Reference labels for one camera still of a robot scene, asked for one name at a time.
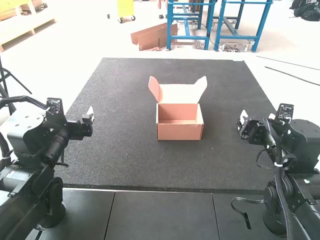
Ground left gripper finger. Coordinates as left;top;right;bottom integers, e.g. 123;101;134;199
81;105;95;124

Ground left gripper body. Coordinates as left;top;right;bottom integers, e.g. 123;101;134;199
65;120;94;141

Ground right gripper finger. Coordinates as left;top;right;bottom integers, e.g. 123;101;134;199
234;109;249;130

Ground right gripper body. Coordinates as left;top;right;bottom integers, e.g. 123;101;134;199
239;119;271;146

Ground cardboard box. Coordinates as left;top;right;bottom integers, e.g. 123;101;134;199
148;75;209;142

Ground black mat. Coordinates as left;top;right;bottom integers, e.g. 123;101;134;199
53;57;279;194

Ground dark base panel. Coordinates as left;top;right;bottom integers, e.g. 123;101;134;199
212;192;276;240
24;188;116;240
104;190;221;240

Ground black tripod stand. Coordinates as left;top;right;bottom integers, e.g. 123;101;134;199
0;56;33;115

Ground flat cardboard sheet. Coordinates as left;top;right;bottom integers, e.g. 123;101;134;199
130;22;179;52

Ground yellow wheeled cart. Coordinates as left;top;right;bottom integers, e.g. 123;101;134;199
116;0;137;24

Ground wooden pallet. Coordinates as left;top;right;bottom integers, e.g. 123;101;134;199
0;0;58;53

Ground black bags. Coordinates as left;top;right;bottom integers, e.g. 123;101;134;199
289;0;320;22

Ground black cable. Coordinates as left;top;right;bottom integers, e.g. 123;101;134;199
0;95;49;111
255;148;276;171
230;196;266;214

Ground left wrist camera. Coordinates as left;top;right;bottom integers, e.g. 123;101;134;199
46;97;63;116

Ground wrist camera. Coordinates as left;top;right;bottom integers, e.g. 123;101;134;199
275;102;295;124
46;97;63;116

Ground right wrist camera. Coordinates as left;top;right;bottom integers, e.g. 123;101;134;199
275;102;295;124

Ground blue metal frame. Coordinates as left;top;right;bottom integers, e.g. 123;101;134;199
166;0;216;51
213;0;274;53

